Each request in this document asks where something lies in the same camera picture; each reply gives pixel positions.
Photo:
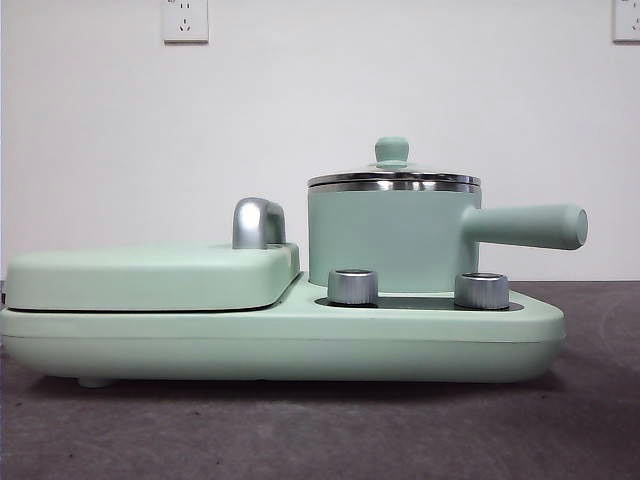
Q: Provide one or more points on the glass lid with green knob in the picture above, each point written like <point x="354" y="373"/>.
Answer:
<point x="391" y="150"/>

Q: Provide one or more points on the silver control knob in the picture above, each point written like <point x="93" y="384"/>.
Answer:
<point x="481" y="291"/>
<point x="352" y="287"/>

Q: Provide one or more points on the black control panel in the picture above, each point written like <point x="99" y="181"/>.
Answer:
<point x="415" y="302"/>

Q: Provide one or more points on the green hinged griddle cover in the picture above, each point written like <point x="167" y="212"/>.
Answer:
<point x="140" y="275"/>

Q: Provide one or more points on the green breakfast machine base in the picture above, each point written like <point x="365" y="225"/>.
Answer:
<point x="150" y="345"/>

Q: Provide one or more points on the white wall socket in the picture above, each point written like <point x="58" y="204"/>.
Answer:
<point x="185" y="22"/>
<point x="627" y="20"/>

